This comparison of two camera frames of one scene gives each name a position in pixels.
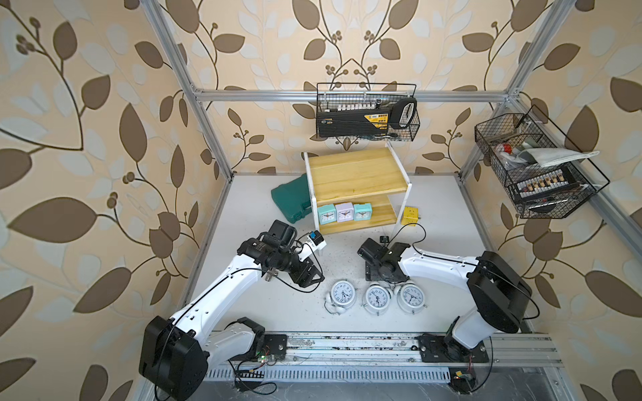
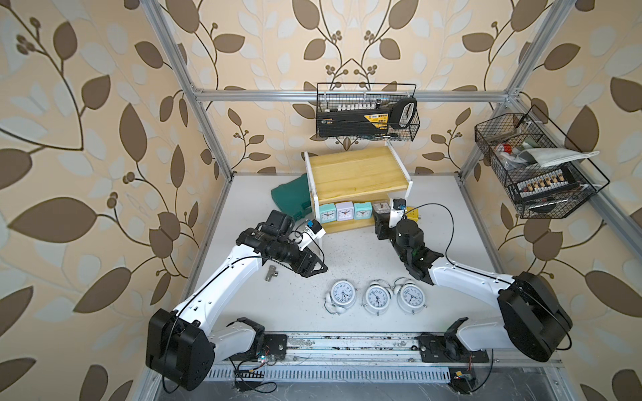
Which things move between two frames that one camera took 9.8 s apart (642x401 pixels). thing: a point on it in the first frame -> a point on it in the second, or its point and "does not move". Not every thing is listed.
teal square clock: [362, 211] does not move
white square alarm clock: [344, 212] does not move
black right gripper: [371, 274] -> [382, 227]
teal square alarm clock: [327, 214] does not move
